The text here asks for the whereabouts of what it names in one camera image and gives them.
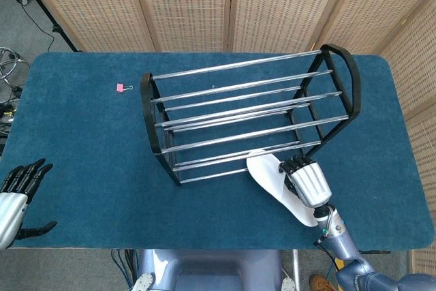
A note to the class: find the blue carpet mat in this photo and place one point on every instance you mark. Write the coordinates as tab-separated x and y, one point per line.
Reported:
85	168

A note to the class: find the chrome chair base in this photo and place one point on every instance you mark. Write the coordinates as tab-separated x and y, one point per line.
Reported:
4	53

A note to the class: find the white slipper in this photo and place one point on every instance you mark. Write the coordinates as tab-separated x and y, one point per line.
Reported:
264	171

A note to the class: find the blue-grey robot torso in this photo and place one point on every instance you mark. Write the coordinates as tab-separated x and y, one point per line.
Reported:
211	270

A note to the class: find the pink binder clip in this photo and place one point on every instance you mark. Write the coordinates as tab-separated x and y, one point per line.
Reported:
120	88

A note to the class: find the woven wood folding screen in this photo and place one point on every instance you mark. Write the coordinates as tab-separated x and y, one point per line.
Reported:
187	4

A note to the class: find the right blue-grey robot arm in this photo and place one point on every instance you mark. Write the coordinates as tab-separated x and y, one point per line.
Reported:
344	246

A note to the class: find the black chrome shoe rack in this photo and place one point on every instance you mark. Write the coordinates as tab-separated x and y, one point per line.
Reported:
356	90

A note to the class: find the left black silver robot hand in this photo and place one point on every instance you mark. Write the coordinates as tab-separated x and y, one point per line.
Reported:
12	207

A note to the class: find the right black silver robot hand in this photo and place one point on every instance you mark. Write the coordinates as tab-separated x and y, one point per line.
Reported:
310	182

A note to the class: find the silver metal table leg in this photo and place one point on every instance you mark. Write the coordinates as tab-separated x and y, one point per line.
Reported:
295	263

